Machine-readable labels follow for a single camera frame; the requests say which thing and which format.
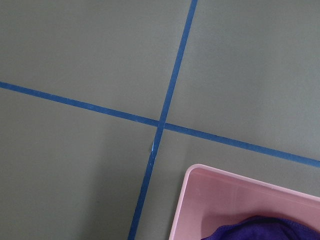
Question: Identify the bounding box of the purple cloth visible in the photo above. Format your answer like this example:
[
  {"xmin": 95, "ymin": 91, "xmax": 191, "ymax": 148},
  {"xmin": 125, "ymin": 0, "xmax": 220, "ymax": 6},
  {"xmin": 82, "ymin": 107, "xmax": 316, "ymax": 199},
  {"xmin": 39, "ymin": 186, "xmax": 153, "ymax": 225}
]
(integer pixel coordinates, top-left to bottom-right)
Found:
[{"xmin": 205, "ymin": 216, "xmax": 320, "ymax": 240}]

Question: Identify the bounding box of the pink plastic bin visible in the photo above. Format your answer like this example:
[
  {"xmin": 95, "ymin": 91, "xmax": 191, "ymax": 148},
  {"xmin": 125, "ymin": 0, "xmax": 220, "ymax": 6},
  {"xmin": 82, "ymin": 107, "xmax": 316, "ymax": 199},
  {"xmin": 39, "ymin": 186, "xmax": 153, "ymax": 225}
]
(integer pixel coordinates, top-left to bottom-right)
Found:
[{"xmin": 169, "ymin": 164, "xmax": 320, "ymax": 240}]

